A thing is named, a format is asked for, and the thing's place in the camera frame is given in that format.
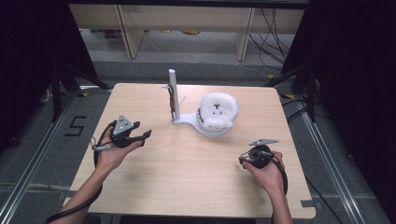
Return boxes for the white hook stand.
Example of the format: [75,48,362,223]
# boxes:
[161,68,234,138]

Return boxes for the silver bowl with beaded rim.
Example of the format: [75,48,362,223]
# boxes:
[195,106,234,133]

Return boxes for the black overhead beam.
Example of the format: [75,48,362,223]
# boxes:
[67,0,311,9]

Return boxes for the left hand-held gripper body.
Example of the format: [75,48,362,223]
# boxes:
[111,115,140,149]

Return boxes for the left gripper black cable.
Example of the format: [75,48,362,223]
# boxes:
[46,120,117,224]

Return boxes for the white fluffy plush keychain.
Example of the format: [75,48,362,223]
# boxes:
[198,91,240,130]

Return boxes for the black floor cable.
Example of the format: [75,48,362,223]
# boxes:
[304,175,338,224]

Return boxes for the bundle of black floor cables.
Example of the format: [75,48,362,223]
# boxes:
[248,8,297,71]

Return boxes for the black metal stand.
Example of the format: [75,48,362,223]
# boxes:
[50,61,114,123]
[264,61,318,123]

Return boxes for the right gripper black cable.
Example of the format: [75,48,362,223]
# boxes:
[270,154,290,198]

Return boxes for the metal floor rail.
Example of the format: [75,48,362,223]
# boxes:
[298,104,369,224]
[0,89,79,224]

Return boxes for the person's right hand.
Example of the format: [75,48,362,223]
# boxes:
[242,150,286,197]

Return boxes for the light wooden shelf unit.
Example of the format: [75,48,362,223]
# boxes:
[68,3,306,62]

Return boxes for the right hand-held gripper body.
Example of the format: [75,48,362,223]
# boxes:
[247,138,280,170]

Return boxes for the grey tape strip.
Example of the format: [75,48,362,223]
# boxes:
[300,199,323,209]
[57,189,78,201]

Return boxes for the green strap keychain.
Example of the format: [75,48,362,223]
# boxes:
[166,85,177,122]

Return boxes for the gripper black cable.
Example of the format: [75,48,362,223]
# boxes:
[46,120,117,224]
[270,154,290,198]

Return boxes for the dark curtain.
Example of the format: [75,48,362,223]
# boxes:
[0,0,98,154]
[280,0,396,217]

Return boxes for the person's left hand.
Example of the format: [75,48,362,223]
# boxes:
[94,126,146,173]

